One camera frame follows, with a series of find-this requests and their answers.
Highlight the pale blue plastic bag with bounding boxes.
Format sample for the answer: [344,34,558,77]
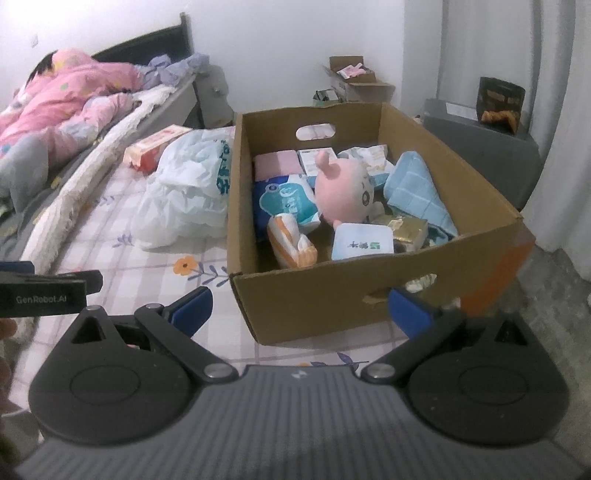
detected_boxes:
[157,128,237,199]

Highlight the checked floral floor mat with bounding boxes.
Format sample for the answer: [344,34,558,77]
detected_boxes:
[7,161,416,416]

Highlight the white plastic bag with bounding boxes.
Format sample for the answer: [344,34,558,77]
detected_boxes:
[130,178,230,251]

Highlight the grey nightstand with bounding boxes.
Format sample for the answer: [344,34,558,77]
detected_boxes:
[194,64,237,131]

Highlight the pink plush toy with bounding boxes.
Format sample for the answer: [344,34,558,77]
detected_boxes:
[313,149,378,230]

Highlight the lavender clothes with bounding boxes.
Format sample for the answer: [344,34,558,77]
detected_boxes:
[135,52,212,90]

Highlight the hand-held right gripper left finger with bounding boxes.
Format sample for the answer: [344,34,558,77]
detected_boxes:
[59,285,241,385]

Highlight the small white packet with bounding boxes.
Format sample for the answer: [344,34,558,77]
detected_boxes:
[297,147,339,177]

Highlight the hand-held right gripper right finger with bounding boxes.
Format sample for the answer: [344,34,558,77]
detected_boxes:
[359,286,552,385]

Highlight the green paper bag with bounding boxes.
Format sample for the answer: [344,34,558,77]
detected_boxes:
[312,88,343,108]

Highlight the person's left hand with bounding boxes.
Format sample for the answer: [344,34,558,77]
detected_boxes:
[0,318,19,407]

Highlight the grey plush pillow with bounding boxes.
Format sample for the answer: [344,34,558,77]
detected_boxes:
[0,135,52,213]

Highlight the light blue towel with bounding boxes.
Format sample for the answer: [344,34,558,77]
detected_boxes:
[382,151,459,237]

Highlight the white tissue pack green print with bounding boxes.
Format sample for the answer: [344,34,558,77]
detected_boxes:
[331,222,395,260]

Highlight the pink flat pack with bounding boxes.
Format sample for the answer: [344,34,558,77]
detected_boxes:
[253,150,302,182]

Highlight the pink wet wipes pack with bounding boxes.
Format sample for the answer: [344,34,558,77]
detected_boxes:
[123,124,194,172]

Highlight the blue white tissue pack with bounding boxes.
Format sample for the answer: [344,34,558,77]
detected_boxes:
[255,174,321,233]

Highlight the black gold printed box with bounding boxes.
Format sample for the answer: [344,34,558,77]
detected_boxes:
[477,76,527,136]

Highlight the grey curtain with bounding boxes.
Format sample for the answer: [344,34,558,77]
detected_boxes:
[519,0,591,261]

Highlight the orange white striped packet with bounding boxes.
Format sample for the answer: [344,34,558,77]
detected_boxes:
[267,213,319,269]

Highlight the dark grey storage case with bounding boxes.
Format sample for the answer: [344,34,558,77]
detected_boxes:
[421,97,541,212]

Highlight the large brown cardboard box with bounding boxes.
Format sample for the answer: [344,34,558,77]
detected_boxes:
[228,102,537,346]

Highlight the pink patterned quilt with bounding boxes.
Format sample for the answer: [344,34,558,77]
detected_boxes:
[0,48,144,169]

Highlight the bed with white blanket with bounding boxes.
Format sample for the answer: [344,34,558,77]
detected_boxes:
[21,85,188,275]
[0,106,153,264]

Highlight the black bed headboard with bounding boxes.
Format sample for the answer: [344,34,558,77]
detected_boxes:
[91,13,194,64]

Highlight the open printed cardboard box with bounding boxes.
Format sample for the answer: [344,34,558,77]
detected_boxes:
[322,55,397,106]

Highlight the gold foil packet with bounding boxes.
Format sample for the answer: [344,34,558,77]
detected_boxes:
[373,213,430,246]

